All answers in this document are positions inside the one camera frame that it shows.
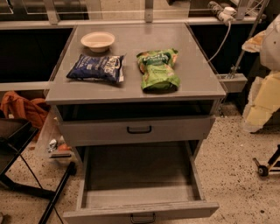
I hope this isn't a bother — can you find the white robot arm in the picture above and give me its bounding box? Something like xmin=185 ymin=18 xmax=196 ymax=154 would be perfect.
xmin=241 ymin=15 xmax=280 ymax=132

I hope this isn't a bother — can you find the grey drawer cabinet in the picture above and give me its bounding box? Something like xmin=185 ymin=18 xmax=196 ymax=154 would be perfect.
xmin=46 ymin=24 xmax=225 ymax=153

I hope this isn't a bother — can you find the grey middle drawer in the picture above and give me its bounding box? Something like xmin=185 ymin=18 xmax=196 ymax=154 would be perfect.
xmin=59 ymin=115 xmax=215 ymax=146

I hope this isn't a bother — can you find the grey drawer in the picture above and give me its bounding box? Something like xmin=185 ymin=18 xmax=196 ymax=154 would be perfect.
xmin=64 ymin=142 xmax=219 ymax=224
xmin=59 ymin=115 xmax=215 ymax=146

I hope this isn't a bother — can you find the grey bottom drawer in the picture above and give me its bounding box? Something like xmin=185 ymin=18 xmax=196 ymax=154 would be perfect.
xmin=64 ymin=142 xmax=219 ymax=224

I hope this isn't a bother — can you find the green snack bag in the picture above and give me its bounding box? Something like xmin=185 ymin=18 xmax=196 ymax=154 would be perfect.
xmin=136 ymin=48 xmax=180 ymax=91

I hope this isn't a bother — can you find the blue chip bag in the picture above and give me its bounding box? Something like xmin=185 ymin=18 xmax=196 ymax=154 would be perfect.
xmin=66 ymin=54 xmax=124 ymax=83

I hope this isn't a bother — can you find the white paper bowl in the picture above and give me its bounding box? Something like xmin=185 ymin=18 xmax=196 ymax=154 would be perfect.
xmin=80 ymin=31 xmax=115 ymax=53

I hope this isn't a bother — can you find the metal pole clamp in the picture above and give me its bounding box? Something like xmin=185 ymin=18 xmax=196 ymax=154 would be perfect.
xmin=217 ymin=0 xmax=270 ymax=93

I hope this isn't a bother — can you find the black metal stand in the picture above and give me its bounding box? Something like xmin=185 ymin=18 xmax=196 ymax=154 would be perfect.
xmin=0 ymin=118 xmax=76 ymax=224

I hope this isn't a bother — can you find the orange cloth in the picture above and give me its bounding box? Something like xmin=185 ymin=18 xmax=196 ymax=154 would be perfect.
xmin=1 ymin=91 xmax=50 ymax=130

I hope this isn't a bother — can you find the white power strip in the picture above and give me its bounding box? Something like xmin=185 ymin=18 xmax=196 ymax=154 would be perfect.
xmin=207 ymin=1 xmax=235 ymax=25

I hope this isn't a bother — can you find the black wheeled base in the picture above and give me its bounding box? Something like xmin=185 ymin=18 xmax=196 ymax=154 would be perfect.
xmin=253 ymin=144 xmax=280 ymax=177

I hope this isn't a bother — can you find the white cable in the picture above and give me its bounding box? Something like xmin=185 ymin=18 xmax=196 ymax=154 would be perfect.
xmin=206 ymin=20 xmax=233 ymax=64

